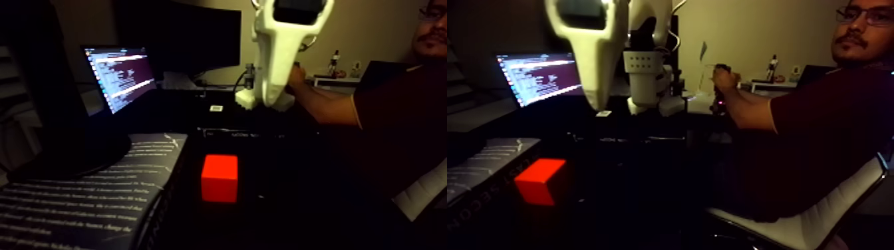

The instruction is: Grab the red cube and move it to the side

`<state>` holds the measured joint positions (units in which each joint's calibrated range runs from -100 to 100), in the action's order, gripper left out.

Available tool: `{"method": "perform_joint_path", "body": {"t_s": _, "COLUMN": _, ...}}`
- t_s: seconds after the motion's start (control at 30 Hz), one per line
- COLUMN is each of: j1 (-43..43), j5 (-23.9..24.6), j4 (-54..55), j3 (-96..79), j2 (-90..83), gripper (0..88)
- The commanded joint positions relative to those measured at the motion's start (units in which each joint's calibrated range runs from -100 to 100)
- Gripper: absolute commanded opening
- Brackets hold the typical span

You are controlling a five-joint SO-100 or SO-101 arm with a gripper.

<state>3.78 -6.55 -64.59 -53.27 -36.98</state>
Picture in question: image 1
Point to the dark leader arm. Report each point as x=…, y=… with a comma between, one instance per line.
x=717, y=103

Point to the red cube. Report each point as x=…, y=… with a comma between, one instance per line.
x=538, y=183

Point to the person's right hand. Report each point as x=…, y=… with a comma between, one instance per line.
x=725, y=79

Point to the small white label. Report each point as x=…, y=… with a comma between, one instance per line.
x=603, y=114

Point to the white desk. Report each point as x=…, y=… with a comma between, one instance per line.
x=698, y=105

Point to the dark book with white text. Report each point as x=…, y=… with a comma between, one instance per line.
x=482, y=164

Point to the small figurine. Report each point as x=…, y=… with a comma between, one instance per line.
x=772, y=68

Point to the person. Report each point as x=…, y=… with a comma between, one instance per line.
x=838, y=132

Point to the white chair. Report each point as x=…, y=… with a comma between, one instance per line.
x=803, y=227

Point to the eyeglasses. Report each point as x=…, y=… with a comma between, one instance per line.
x=866, y=15

